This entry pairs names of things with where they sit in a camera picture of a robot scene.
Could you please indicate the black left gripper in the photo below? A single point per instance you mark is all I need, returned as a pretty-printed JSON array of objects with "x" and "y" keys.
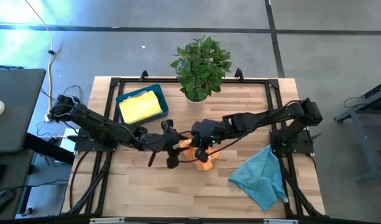
[{"x": 165, "y": 141}]

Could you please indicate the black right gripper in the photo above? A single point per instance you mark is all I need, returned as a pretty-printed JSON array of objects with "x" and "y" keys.
[{"x": 207, "y": 132}]

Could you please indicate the orange microfiber towel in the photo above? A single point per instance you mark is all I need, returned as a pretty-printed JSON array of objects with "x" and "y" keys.
[{"x": 204, "y": 166}]

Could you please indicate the teal plastic bin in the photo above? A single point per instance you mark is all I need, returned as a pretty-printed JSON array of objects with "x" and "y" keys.
[{"x": 163, "y": 99}]

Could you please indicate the yellow microfiber towel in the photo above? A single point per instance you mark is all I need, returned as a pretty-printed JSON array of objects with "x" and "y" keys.
[{"x": 140, "y": 107}]

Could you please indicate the light blue microfiber towel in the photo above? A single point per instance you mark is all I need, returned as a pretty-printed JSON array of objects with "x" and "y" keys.
[{"x": 260, "y": 180}]

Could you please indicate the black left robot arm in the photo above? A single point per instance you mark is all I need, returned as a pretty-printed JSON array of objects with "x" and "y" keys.
[{"x": 97, "y": 124}]

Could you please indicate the green plant in white pot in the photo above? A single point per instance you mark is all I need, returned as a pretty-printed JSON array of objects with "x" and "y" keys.
[{"x": 201, "y": 68}]

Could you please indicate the small white box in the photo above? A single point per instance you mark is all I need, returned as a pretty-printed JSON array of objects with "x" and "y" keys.
[{"x": 67, "y": 143}]

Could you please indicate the yellow plug white socket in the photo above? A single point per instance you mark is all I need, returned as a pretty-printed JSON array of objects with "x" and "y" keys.
[{"x": 51, "y": 114}]

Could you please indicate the dark grey side desk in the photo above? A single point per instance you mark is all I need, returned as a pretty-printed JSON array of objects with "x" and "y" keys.
[{"x": 19, "y": 109}]

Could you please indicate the black side desk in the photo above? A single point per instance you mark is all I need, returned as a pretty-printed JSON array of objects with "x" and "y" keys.
[{"x": 16, "y": 174}]

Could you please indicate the black computer mouse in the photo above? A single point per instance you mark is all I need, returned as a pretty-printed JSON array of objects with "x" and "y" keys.
[{"x": 2, "y": 202}]

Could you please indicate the black aluminium table frame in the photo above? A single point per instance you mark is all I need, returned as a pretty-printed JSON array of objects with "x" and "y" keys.
[{"x": 146, "y": 80}]

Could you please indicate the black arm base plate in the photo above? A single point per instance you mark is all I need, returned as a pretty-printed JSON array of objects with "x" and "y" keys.
[
  {"x": 303, "y": 144},
  {"x": 84, "y": 146}
]

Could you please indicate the white bracket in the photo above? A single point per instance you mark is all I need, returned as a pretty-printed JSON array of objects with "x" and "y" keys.
[
  {"x": 107, "y": 221},
  {"x": 280, "y": 221}
]

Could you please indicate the blue-grey metal table frame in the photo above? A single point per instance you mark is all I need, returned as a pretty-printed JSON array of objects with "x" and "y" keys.
[{"x": 372, "y": 176}]

